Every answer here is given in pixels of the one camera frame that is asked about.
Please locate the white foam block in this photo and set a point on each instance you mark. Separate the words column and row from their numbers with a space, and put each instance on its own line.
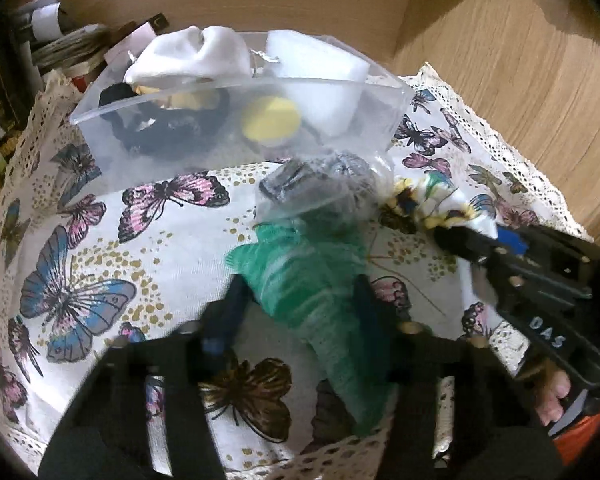
column 320, row 80

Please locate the green striped sock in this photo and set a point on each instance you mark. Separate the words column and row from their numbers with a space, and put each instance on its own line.
column 305, row 285

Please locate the white sunflower print sock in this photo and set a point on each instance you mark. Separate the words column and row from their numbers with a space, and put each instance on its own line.
column 430, row 205

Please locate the clear bag with grey cloth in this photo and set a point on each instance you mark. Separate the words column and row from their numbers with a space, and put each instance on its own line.
column 325, row 185

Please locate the stack of books and papers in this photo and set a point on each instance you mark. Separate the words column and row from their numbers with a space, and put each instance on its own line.
column 10, row 90

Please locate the clear plastic container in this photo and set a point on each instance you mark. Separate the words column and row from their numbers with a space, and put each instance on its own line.
column 145, row 155

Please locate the person's right hand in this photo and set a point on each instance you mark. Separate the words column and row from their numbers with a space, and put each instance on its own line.
column 555, row 395

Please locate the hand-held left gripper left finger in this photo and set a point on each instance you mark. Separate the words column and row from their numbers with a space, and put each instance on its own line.
column 214, row 341

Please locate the yellow round sponge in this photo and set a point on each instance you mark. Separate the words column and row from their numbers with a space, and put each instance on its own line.
column 272, row 120

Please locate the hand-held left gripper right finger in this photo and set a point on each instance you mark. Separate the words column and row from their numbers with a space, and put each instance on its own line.
column 367, row 310

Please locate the white paper roll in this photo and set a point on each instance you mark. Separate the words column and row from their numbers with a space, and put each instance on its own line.
column 44, row 19

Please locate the white cloth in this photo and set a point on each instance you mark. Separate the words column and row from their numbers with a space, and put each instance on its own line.
column 190, row 57

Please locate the butterfly print tablecloth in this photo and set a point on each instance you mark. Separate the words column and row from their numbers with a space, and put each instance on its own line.
column 130, row 260

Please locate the orange object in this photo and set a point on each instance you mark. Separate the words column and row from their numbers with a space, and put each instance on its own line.
column 582, row 435

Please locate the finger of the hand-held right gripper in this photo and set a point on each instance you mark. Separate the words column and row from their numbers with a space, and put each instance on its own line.
column 485, row 287
column 462, row 241

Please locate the black cloth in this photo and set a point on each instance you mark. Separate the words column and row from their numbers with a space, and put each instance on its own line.
column 160, row 125

